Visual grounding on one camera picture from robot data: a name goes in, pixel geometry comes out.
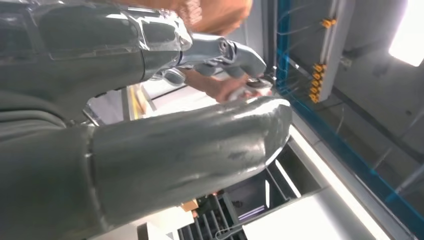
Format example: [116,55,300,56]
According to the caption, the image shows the ceiling light bar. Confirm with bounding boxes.
[288,125,393,240]
[388,0,424,68]

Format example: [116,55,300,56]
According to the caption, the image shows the blue overhead crane beam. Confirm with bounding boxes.
[276,0,424,238]

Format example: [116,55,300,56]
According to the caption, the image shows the white rail yellow clips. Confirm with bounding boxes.
[308,0,357,104]

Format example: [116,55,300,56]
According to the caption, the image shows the black ceiling vent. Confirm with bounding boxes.
[177,142,324,240]

